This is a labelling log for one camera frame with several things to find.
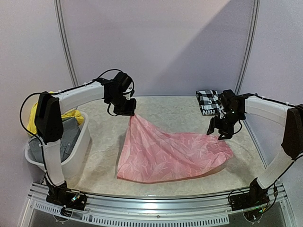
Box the grey garment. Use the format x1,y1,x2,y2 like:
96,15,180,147
28,117,80,163

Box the white plastic laundry basket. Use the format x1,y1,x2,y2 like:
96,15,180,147
24,110,91,178

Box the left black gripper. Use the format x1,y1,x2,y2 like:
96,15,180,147
107,92,137,115

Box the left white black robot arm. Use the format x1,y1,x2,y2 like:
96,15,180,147
22,69,136,205

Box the aluminium frame post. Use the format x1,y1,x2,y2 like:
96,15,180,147
54,0,79,87
235,0,260,95

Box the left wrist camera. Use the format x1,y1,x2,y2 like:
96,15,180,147
124,87,134,100

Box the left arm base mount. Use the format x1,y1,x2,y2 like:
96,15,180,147
46,182,87,211

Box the black white plaid shirt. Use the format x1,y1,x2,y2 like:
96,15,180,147
196,90,225,117

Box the left aluminium frame post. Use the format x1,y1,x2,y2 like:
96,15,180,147
54,0,79,87

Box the pink printed garment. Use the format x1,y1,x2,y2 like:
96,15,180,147
117,115,233,184

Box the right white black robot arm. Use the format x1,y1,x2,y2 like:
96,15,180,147
207,90,303,206

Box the right aluminium frame post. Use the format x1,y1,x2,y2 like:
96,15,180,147
235,0,260,95

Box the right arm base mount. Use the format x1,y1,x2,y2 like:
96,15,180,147
228,184,278,214

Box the yellow shorts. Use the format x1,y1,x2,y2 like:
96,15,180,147
26,101,85,137

